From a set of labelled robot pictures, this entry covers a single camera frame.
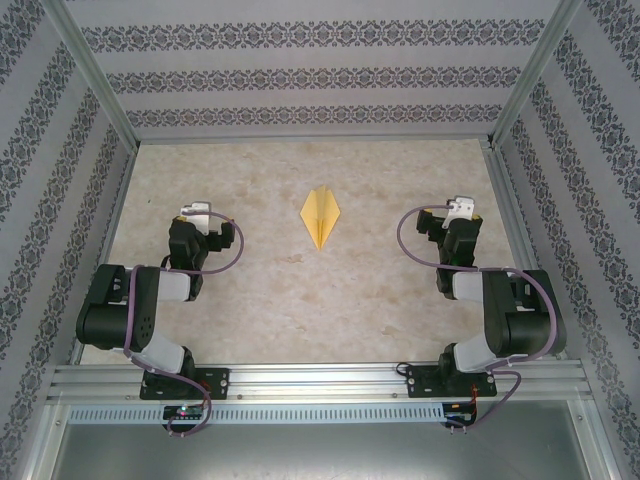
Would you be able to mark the aluminium frame post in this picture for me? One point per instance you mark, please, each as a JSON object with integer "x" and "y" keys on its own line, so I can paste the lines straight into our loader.
{"x": 96, "y": 75}
{"x": 530, "y": 75}

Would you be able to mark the aluminium frame crossbar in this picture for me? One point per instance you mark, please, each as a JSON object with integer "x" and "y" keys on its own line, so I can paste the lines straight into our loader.
{"x": 310, "y": 138}

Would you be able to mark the yellow paper sheet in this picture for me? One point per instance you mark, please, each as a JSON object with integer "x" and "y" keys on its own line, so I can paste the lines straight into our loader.
{"x": 320, "y": 215}

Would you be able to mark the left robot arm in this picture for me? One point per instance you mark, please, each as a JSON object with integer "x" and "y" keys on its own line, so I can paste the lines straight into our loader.
{"x": 115, "y": 320}

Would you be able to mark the small circuit board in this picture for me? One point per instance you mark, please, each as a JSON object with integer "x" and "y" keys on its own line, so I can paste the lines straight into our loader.
{"x": 182, "y": 412}
{"x": 457, "y": 414}

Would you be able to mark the aluminium mounting rail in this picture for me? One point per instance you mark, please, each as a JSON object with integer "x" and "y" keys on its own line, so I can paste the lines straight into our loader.
{"x": 310, "y": 380}

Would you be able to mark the aluminium table edge rail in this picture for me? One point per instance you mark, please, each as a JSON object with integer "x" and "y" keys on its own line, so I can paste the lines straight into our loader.
{"x": 507, "y": 200}
{"x": 105, "y": 250}

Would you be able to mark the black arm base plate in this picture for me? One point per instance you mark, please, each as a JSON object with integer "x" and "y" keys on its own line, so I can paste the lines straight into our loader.
{"x": 415, "y": 382}
{"x": 220, "y": 382}

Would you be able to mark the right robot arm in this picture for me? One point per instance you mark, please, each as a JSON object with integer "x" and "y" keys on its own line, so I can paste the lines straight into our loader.
{"x": 525, "y": 320}

